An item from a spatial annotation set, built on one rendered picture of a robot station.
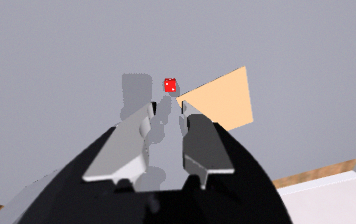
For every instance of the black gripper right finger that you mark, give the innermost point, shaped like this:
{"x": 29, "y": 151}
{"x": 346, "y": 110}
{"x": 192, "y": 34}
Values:
{"x": 226, "y": 167}

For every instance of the red die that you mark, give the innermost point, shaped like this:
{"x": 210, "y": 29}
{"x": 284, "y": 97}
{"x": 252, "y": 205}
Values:
{"x": 170, "y": 85}

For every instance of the peach flat mat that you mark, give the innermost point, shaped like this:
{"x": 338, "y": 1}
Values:
{"x": 224, "y": 100}

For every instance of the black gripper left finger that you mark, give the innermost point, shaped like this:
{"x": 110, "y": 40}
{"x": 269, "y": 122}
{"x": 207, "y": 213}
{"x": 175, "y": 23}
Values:
{"x": 118, "y": 153}

